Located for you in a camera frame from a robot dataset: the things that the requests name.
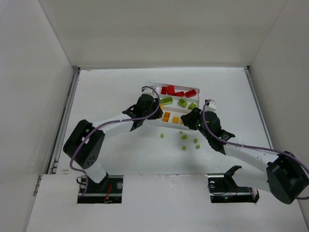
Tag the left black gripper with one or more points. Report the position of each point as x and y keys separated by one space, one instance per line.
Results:
x=149 y=106

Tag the red yellow green lego cluster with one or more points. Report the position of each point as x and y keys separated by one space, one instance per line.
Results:
x=170 y=90

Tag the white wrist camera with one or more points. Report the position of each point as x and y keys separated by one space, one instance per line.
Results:
x=149 y=90
x=210 y=105

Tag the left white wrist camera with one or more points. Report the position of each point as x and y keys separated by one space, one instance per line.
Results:
x=149 y=90

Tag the small yellow lego brick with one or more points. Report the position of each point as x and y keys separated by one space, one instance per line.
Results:
x=176 y=120

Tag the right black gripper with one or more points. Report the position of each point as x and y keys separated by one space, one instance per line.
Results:
x=189 y=118

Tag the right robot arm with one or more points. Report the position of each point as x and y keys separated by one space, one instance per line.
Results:
x=283 y=174

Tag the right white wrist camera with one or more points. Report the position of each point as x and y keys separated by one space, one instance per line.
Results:
x=210 y=105

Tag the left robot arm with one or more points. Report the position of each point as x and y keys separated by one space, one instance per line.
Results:
x=84 y=144

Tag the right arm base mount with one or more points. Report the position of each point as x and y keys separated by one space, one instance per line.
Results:
x=223 y=189

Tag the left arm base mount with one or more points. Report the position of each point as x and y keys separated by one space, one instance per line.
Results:
x=111 y=194

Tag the long green lego brick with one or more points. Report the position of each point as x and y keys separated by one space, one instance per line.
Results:
x=167 y=101

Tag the white divided sorting tray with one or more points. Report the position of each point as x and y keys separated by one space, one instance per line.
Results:
x=174 y=109

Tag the long red lego brick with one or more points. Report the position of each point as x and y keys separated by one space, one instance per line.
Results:
x=190 y=93

